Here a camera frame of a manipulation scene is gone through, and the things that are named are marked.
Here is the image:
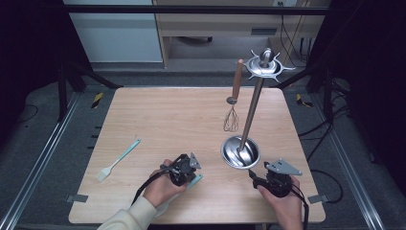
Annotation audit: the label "black floor cable bundle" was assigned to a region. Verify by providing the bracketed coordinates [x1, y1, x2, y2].
[298, 80, 352, 205]

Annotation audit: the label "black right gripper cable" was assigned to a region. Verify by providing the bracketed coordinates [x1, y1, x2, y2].
[288, 185, 310, 230]

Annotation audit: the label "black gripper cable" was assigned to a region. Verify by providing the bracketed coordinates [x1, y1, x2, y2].
[288, 185, 310, 230]
[131, 164, 175, 205]

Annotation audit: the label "black horizontal frame bar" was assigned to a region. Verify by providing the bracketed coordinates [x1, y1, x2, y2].
[63, 4, 329, 15]

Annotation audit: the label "black metal stand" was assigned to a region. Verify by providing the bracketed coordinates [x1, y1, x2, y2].
[271, 60, 334, 124]
[56, 61, 124, 123]

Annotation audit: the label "wooden handle wire whisk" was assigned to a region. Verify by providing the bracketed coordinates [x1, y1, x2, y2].
[223, 58, 244, 133]

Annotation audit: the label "aluminium floor rail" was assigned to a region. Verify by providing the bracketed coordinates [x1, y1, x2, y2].
[0, 92, 80, 230]
[310, 94, 386, 230]

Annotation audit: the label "yellow black hazard tape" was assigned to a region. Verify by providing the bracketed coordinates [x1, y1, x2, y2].
[91, 92, 104, 109]
[295, 93, 314, 108]

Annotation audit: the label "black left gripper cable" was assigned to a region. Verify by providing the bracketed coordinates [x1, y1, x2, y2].
[131, 164, 175, 205]

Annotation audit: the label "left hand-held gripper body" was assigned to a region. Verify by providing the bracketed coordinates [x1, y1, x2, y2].
[160, 152, 202, 188]

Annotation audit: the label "metal utensil stand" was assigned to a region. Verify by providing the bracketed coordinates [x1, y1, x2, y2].
[220, 47, 296, 171]

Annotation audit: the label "black curtain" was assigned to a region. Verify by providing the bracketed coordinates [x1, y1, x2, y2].
[0, 0, 94, 151]
[305, 0, 406, 193]

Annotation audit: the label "white cabinet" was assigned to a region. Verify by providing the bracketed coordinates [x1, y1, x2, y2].
[63, 0, 164, 63]

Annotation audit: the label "light wooden desk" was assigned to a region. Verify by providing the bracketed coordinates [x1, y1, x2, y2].
[152, 0, 331, 68]

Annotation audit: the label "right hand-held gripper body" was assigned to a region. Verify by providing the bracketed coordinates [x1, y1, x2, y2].
[263, 157, 304, 198]

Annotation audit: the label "grey table edge bracket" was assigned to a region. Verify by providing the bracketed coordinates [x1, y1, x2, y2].
[66, 194, 89, 204]
[307, 194, 329, 204]

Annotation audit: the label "teal handle basting brush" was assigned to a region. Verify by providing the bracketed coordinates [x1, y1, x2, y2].
[95, 138, 142, 183]

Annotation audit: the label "person's left hand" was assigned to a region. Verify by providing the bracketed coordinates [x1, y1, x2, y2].
[142, 168, 190, 209]

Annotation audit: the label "black hanging desk cables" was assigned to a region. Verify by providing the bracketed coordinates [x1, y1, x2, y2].
[279, 1, 310, 66]

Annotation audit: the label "person's right hand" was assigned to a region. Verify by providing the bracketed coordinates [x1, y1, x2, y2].
[257, 175, 304, 230]

